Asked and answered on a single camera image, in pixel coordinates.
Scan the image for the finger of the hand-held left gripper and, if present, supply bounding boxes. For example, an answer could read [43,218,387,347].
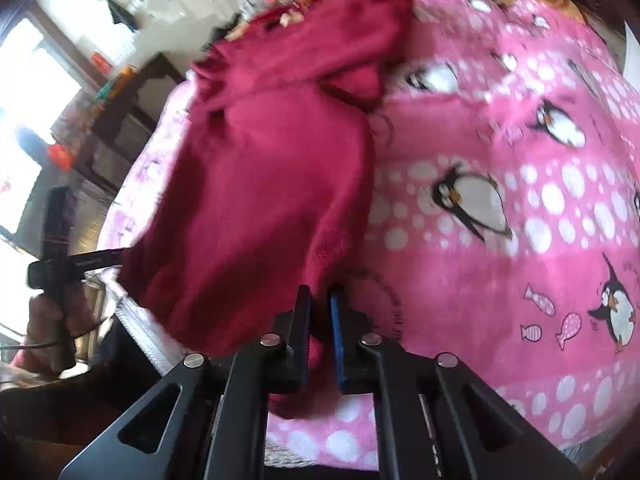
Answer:
[65,249,125,272]

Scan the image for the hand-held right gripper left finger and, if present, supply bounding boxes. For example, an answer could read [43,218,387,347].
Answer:
[57,285,313,480]

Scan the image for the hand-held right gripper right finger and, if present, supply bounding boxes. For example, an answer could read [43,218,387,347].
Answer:
[327,286,583,480]

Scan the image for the dark red sweater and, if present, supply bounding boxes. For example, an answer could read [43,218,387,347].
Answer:
[117,0,416,421]

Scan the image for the person's left hand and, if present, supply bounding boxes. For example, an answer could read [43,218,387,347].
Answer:
[25,290,77,372]

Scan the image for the dark wooden table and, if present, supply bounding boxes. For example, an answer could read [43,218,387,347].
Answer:
[75,52,186,196]

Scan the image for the yellow green bundle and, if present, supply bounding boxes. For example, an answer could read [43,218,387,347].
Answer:
[97,65,136,103]

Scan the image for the pink penguin blanket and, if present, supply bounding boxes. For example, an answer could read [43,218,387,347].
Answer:
[97,0,640,471]

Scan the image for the dark hanging cloth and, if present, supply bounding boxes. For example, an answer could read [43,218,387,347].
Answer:
[105,0,138,28]

